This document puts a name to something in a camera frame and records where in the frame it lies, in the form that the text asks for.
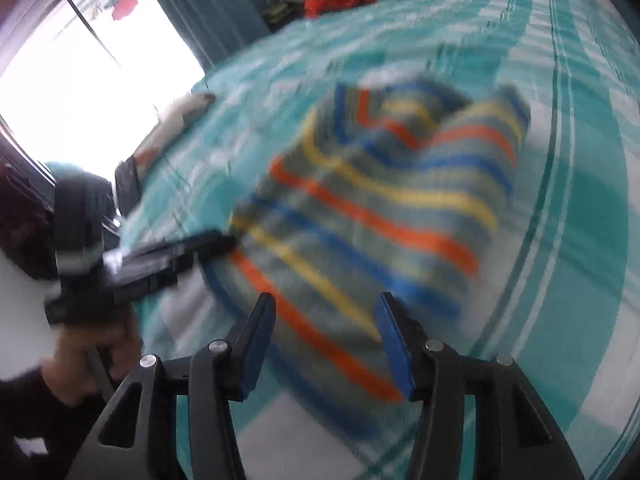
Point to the person's left hand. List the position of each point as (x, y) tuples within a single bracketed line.
[(75, 360)]

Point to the striped knit sweater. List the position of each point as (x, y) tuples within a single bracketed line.
[(375, 200)]

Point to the red object outside window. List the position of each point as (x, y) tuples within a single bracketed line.
[(124, 8)]

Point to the teal curtain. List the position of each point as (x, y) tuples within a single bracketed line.
[(210, 5)]

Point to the red cloth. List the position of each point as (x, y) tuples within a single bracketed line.
[(337, 2)]

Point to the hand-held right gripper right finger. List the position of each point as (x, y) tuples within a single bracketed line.
[(395, 350)]

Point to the dark flat tablet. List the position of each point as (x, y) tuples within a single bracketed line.
[(128, 185)]

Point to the teal plaid bed blanket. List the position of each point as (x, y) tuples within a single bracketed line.
[(560, 210)]

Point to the patterned beige pillow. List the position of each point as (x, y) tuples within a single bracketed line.
[(172, 120)]

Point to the dark furniture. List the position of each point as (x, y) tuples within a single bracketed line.
[(25, 220)]

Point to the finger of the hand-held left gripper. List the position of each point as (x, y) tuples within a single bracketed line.
[(145, 277), (185, 245)]

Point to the yellow-green cloth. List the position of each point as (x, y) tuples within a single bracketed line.
[(279, 14)]

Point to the person's left forearm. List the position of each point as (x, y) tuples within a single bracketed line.
[(40, 425)]

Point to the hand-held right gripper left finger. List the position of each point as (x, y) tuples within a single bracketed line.
[(262, 340)]

